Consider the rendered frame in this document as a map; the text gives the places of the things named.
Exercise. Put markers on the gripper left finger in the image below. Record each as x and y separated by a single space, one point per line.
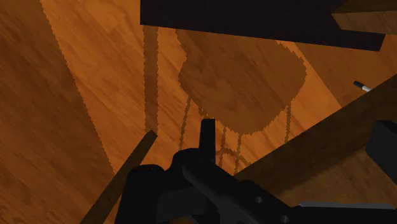
207 136

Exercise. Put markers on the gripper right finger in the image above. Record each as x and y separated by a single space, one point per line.
235 192

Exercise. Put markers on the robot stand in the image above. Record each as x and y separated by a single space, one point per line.
248 18

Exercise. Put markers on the black and white pen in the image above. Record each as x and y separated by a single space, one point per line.
362 86

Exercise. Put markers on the brown wooden box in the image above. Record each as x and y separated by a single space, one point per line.
369 18

